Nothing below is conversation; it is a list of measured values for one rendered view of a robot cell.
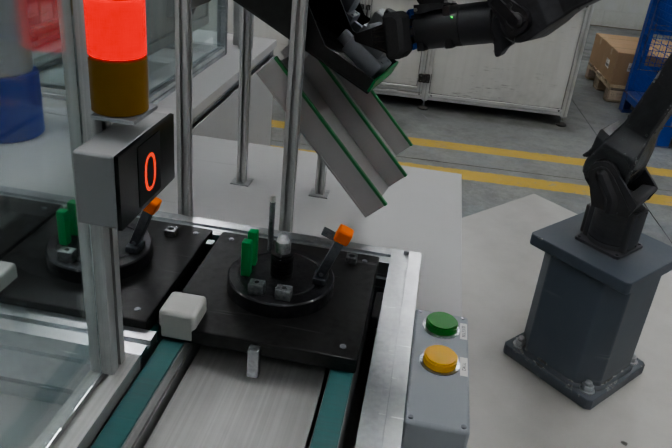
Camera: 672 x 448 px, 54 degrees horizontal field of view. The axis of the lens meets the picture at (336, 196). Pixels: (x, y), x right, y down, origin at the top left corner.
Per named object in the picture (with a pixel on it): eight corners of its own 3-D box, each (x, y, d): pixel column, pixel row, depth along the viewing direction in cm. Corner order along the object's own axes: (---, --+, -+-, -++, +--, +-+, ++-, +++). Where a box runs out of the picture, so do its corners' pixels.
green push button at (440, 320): (455, 326, 87) (458, 313, 86) (455, 345, 83) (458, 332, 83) (425, 320, 87) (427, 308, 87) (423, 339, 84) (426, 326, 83)
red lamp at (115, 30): (156, 51, 60) (154, -5, 58) (131, 64, 55) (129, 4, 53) (103, 44, 61) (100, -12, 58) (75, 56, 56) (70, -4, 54)
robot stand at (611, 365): (643, 372, 97) (687, 253, 88) (587, 412, 88) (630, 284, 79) (558, 319, 106) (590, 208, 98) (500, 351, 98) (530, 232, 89)
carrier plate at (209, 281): (378, 268, 99) (380, 255, 98) (355, 374, 77) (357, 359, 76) (222, 242, 101) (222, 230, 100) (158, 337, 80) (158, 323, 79)
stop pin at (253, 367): (260, 372, 79) (261, 345, 78) (257, 379, 78) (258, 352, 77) (249, 370, 80) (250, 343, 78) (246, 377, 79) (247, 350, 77)
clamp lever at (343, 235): (329, 273, 87) (355, 229, 84) (326, 281, 86) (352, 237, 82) (304, 261, 87) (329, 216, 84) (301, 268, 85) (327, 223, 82)
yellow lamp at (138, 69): (157, 104, 62) (156, 52, 60) (134, 120, 58) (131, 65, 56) (107, 96, 63) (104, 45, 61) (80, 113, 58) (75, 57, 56)
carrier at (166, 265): (213, 240, 102) (213, 165, 96) (146, 335, 80) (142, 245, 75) (64, 216, 104) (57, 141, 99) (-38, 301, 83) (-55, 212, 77)
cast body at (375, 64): (380, 76, 103) (410, 44, 99) (369, 80, 99) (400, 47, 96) (344, 37, 104) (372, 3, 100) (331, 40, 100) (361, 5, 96)
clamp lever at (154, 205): (144, 242, 90) (163, 199, 87) (138, 249, 89) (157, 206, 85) (121, 230, 90) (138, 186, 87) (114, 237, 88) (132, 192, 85)
